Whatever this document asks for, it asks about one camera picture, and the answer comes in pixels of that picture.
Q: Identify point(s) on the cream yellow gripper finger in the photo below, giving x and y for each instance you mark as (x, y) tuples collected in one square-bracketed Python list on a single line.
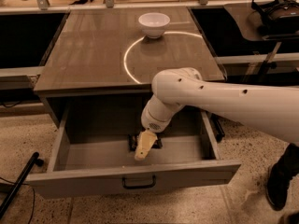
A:
[(145, 142)]

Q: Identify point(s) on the black drawer handle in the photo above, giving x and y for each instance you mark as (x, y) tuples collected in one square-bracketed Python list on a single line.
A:
[(139, 183)]

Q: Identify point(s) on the grey cabinet with counter top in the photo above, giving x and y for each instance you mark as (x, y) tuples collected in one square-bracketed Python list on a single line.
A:
[(101, 50)]

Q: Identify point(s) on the black vr headset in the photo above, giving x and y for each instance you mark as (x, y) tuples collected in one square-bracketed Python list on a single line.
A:
[(279, 16)]

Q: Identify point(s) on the person leg in black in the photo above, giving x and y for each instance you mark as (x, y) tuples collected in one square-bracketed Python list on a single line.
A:
[(280, 176)]

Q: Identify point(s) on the black rxbar chocolate wrapper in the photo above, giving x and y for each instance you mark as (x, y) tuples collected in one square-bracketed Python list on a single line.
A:
[(132, 142)]

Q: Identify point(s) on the black pole on floor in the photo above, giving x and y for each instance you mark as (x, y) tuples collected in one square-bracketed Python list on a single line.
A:
[(11, 189)]

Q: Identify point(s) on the grey open top drawer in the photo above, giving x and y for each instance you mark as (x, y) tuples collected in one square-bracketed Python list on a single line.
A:
[(91, 156)]

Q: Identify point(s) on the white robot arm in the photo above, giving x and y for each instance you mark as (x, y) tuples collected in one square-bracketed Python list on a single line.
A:
[(272, 110)]

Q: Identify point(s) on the white ceramic bowl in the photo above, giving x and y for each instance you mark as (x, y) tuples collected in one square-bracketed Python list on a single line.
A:
[(153, 24)]

